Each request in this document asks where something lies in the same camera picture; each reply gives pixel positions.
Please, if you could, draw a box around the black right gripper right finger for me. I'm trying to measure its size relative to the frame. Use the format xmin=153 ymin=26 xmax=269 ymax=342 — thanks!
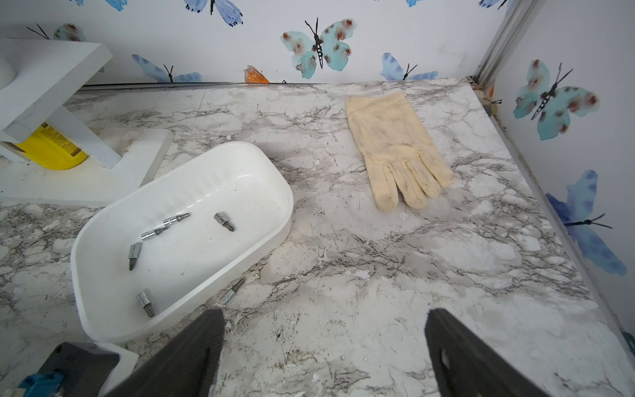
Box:
xmin=425 ymin=309 xmax=547 ymax=397

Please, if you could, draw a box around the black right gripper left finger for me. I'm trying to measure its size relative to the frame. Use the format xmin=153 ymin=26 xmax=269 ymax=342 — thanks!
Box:
xmin=108 ymin=309 xmax=226 ymax=396

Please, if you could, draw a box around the white plastic storage box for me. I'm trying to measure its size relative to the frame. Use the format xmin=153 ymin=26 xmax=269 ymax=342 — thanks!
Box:
xmin=70 ymin=142 xmax=294 ymax=343

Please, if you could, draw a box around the silver screwdriver bit socket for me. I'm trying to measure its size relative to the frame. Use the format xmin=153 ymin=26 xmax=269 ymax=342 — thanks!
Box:
xmin=214 ymin=213 xmax=236 ymax=233

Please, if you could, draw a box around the silver bit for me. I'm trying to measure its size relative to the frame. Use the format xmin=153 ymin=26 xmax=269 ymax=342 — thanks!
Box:
xmin=162 ymin=213 xmax=190 ymax=228

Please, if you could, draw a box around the beige work glove far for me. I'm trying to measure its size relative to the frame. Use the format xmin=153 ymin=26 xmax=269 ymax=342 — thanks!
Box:
xmin=346 ymin=93 xmax=456 ymax=212

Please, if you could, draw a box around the yellow plastic bottle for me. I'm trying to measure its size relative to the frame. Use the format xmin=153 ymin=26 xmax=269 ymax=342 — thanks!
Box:
xmin=17 ymin=122 xmax=89 ymax=170

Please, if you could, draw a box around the white tiered wooden shelf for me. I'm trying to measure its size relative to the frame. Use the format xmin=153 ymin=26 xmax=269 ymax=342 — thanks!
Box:
xmin=1 ymin=38 xmax=174 ymax=207

